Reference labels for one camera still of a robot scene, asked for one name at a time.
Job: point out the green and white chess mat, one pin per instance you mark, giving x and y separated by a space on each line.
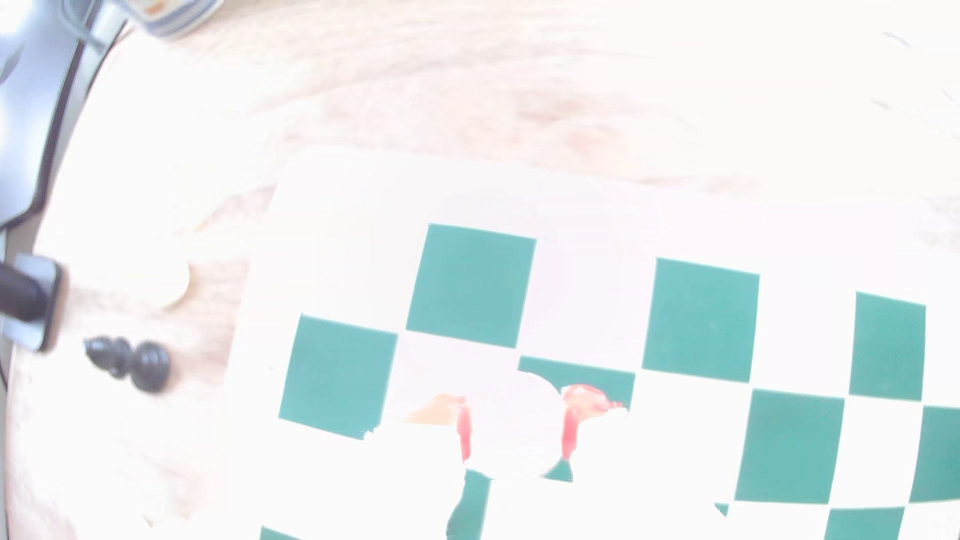
472 285

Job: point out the white chess bishop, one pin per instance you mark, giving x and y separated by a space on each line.
517 427

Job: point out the white chess piece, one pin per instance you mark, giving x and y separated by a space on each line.
154 283

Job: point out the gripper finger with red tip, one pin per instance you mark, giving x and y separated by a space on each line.
420 480
637 480

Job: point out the dark grey flat object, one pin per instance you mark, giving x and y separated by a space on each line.
34 97

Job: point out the black chess pawn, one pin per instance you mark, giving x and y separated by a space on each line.
139 364

